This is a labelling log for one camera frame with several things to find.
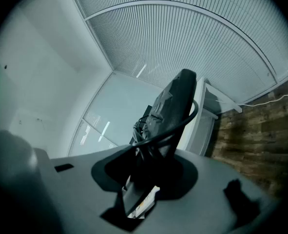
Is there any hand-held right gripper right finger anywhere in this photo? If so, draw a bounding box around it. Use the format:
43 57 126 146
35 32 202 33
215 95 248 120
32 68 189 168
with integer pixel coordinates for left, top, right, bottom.
121 176 160 219

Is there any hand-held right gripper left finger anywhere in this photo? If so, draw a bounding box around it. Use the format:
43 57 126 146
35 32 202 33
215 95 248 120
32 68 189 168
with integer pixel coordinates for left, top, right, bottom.
0 129 61 234

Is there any black keyboard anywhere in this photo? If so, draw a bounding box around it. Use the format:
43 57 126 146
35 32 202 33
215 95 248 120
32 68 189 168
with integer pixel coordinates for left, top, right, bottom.
130 68 198 180

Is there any grey desk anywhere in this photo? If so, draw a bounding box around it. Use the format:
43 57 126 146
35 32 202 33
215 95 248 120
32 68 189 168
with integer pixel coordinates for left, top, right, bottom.
24 144 285 234

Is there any white table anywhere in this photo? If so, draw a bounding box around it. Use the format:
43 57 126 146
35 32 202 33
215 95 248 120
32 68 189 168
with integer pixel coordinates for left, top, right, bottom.
182 77 243 157

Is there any white floor cable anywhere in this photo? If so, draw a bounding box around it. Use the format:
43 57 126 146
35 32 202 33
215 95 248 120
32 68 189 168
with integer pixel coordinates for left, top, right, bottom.
238 90 288 107

